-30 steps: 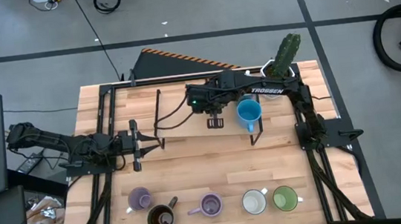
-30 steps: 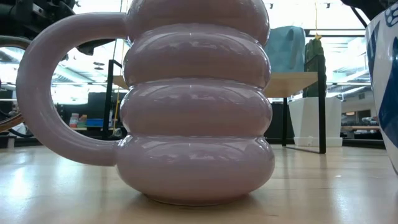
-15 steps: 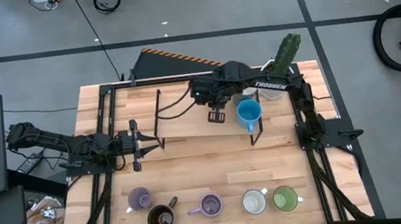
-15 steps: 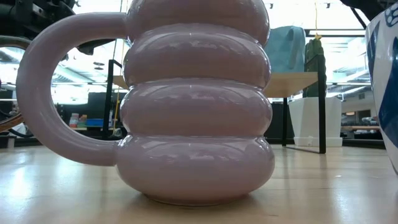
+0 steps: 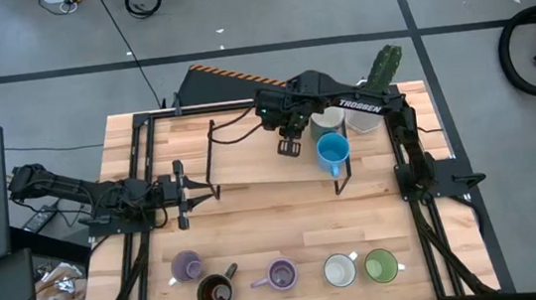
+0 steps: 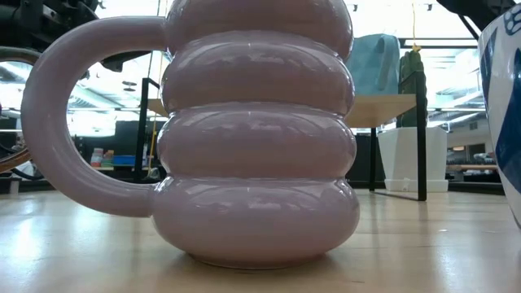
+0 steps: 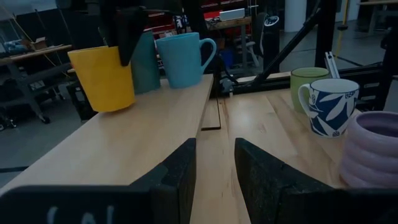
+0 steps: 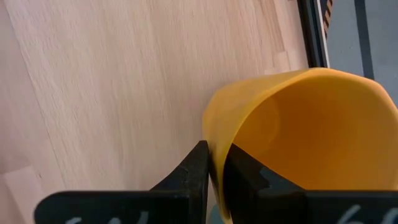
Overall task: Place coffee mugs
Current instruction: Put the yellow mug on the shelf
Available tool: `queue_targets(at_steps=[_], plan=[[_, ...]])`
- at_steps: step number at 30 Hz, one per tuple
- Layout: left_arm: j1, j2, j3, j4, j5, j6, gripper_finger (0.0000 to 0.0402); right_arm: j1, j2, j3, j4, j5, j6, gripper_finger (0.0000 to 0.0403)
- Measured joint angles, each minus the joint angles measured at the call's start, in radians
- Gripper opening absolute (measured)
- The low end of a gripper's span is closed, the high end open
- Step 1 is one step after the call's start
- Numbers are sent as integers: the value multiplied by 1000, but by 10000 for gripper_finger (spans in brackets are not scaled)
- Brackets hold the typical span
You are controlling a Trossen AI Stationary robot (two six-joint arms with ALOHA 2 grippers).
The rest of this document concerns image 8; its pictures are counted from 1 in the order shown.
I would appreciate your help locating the black hazard-striped ramp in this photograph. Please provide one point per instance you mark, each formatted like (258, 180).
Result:
(328, 15)

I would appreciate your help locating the black aluminium table frame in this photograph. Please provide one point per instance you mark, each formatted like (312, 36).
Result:
(314, 31)

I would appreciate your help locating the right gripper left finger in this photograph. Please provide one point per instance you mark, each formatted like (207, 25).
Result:
(140, 208)

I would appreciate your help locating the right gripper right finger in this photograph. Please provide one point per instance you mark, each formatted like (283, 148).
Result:
(280, 208)

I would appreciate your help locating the yellow faceted mug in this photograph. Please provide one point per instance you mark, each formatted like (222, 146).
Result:
(311, 140)

